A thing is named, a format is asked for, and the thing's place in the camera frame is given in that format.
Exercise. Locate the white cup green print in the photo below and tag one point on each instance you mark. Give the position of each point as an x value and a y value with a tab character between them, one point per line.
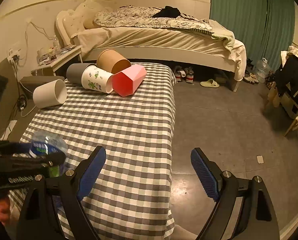
97	79

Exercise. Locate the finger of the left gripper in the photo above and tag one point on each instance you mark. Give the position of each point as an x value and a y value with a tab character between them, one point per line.
10	148
49	160

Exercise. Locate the beige pillow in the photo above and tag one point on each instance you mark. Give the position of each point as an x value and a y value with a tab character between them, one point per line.
88	21

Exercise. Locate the sneakers under bed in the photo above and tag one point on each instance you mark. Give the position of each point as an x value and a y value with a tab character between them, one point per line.
186	74

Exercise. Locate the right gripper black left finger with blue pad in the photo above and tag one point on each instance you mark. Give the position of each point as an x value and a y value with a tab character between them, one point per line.
38	217

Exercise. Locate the green slipper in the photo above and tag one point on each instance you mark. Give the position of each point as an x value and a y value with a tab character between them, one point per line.
209	84

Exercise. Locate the wooden chair with clothes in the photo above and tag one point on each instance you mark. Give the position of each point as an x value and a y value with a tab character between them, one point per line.
284	89

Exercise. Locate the white bedside table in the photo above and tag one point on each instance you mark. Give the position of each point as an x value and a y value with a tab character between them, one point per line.
50	69

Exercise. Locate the clear bottle on nightstand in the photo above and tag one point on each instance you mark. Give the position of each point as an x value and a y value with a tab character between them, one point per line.
56	45

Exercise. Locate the grey cylindrical cup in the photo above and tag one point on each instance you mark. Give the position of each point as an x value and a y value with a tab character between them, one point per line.
75	72

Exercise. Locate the patterned grey duvet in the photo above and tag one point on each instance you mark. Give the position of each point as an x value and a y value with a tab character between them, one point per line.
141	17

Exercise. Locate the brown paper cup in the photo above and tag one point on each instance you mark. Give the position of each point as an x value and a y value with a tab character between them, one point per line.
112	61

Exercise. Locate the white wall power strip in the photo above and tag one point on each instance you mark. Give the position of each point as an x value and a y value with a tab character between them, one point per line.
13	54

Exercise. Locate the large clear water jug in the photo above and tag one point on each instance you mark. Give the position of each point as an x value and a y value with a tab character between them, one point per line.
262	70

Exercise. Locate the blue plastic water bottle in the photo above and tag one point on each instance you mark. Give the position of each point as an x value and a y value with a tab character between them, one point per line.
43	143

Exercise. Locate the black garment on bed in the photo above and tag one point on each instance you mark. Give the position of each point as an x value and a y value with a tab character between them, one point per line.
167	12

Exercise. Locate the grey white checkered tablecloth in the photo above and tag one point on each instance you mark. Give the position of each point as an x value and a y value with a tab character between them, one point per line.
130	199

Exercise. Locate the green curtain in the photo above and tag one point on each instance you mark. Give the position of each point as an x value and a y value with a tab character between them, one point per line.
266	27

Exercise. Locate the red pink faceted cup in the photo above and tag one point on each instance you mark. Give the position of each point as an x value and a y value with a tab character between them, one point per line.
126	82

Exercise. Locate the white bed frame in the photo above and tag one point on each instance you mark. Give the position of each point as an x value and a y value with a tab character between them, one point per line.
220	50

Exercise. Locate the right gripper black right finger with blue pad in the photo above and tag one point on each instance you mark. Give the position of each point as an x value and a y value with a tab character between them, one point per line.
257	217

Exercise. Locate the person's hand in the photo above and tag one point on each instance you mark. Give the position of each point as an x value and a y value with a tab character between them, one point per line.
5	212

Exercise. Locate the white cylindrical cup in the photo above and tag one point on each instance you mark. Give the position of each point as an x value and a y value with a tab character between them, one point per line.
50	94

